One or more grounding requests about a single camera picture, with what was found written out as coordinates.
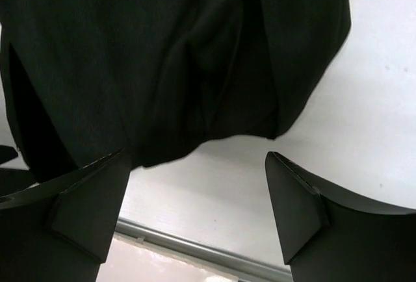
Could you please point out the black skirt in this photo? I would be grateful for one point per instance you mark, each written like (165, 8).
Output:
(157, 78)

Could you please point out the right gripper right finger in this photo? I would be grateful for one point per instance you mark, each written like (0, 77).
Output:
(330, 234)

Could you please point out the aluminium table rail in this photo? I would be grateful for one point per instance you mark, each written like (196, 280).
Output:
(245, 268)

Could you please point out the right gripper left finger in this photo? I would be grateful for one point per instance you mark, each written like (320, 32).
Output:
(61, 230)

